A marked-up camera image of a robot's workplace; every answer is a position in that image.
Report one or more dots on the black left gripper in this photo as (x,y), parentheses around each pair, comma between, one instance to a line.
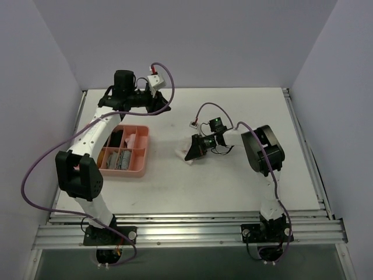
(152,101)

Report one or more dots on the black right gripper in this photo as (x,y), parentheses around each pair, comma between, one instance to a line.
(200,143)

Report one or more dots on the white underwear with pink trim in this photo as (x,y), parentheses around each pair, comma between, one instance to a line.
(182,149)

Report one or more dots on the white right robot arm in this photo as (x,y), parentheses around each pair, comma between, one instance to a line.
(263,151)

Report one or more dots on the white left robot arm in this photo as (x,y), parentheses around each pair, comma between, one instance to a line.
(77,170)

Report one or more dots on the pink rolled cloth in tray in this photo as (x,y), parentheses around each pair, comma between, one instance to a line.
(129,141)

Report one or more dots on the pink plastic organizer tray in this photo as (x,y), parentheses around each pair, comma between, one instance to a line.
(138,161)

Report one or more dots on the grey rolled cloth in tray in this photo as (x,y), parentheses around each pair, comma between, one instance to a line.
(119,160)

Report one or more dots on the orange rolled cloth in tray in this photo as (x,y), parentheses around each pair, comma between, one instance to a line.
(100,158)

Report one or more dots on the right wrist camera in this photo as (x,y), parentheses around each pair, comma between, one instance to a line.
(194,125)

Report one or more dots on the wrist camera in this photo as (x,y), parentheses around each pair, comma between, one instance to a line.
(155,80)
(194,125)

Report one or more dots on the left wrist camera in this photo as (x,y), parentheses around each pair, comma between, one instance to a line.
(155,80)

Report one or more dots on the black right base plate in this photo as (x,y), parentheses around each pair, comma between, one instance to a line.
(260,233)

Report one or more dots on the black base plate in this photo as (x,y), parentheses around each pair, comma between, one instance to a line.
(104,237)
(260,233)

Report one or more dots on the aluminium frame rail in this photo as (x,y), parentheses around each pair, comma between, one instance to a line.
(210,234)

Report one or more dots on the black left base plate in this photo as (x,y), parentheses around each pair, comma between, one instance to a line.
(104,237)

